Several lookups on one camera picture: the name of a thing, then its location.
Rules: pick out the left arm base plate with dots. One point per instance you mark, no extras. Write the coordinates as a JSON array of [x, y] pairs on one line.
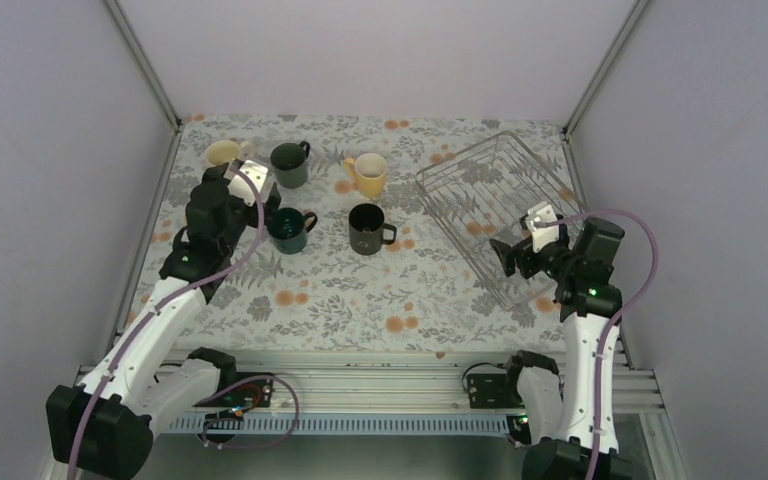
[[255, 394]]

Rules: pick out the black speckled mug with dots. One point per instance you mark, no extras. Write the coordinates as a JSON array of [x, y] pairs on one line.
[[368, 230]]

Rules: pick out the wire dish rack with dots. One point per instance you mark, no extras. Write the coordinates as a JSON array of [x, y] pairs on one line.
[[480, 193]]

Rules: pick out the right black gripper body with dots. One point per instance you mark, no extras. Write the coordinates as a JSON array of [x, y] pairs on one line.
[[521, 252]]

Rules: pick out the aluminium mounting rail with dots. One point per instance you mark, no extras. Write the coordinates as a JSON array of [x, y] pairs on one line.
[[386, 388]]

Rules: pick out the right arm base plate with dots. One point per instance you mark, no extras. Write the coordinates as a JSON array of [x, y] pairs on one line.
[[491, 391]]

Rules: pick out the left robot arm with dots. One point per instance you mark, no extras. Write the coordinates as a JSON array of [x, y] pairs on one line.
[[108, 421]]

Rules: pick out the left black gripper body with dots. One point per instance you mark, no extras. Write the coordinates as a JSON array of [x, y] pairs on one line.
[[237, 229]]

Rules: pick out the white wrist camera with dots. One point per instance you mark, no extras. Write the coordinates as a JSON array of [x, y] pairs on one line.
[[245, 176], [539, 221]]

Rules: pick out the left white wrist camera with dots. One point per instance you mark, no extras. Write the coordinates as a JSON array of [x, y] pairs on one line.
[[245, 176]]

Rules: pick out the floral table mat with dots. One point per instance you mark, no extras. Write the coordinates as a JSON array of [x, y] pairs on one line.
[[418, 294]]

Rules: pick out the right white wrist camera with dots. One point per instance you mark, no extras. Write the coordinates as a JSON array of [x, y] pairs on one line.
[[539, 221]]

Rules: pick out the white slotted cable duct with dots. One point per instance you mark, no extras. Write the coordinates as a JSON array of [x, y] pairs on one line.
[[465, 424]]

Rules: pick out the dark green mug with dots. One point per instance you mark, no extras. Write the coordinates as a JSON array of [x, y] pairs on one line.
[[289, 164], [288, 229]]

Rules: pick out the yellow mug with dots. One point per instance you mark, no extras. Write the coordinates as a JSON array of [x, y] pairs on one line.
[[369, 172]]

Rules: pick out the cream ribbed mug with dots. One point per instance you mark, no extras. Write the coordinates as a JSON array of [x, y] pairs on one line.
[[227, 151]]

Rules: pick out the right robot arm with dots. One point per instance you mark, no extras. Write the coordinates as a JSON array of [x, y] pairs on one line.
[[569, 410]]

